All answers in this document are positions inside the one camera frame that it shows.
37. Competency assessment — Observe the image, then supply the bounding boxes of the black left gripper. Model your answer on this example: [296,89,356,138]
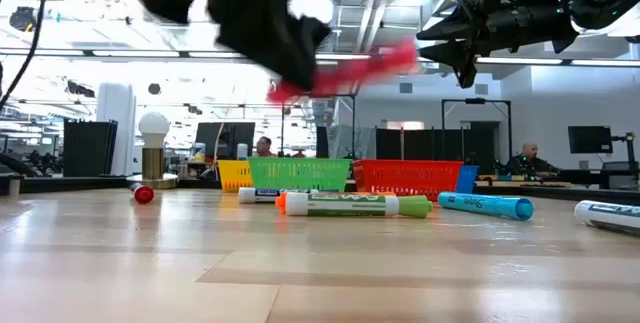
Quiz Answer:
[134,0,331,92]

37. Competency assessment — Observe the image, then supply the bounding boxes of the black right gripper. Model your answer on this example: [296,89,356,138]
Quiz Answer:
[417,0,581,89]

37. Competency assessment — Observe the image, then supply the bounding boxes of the long pink marker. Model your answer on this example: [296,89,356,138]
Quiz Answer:
[266,37,420,106]

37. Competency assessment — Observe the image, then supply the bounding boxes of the person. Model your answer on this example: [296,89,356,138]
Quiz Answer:
[502,141,560,179]
[252,135,277,159]

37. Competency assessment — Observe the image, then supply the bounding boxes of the black partition panel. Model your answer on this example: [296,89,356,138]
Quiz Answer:
[63,120,119,178]
[374,127,496,174]

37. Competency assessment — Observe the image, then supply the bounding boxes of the black computer monitor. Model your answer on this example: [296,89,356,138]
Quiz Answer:
[567,125,614,155]
[194,121,256,160]

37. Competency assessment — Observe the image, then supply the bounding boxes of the green plastic basket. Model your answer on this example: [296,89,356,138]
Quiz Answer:
[247,156,353,194]

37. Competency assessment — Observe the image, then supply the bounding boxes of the blue plastic basket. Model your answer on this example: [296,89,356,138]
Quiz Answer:
[455,164,481,195]

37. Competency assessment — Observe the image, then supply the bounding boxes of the yellow plastic basket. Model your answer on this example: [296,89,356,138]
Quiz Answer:
[216,159,254,194]

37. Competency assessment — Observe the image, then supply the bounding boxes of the red plastic basket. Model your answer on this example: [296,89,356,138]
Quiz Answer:
[352,158,464,202]

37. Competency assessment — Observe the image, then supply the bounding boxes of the dark blue Expo marker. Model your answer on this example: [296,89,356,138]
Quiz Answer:
[237,186,321,205]

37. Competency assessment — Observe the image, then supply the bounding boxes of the light green Expo marker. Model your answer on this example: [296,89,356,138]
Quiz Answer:
[284,192,434,220]

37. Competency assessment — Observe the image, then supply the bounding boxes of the cyan highlighter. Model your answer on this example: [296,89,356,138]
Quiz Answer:
[437,191,536,223]

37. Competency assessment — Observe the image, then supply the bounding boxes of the white bulb brass lamp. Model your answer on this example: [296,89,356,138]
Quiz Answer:
[126,111,180,190]

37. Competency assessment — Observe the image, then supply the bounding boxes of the white tall cabinet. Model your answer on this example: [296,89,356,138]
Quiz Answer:
[96,81,137,177]

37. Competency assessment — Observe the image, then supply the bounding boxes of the dark green Expo marker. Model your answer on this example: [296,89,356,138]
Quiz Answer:
[573,199,640,238]

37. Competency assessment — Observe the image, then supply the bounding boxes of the black gantry frame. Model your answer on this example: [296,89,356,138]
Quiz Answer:
[439,96,514,160]

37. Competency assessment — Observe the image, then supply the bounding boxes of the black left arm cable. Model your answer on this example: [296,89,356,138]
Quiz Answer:
[0,0,57,112]

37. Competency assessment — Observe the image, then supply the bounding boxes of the black ceiling camera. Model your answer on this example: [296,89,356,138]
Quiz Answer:
[9,6,37,32]

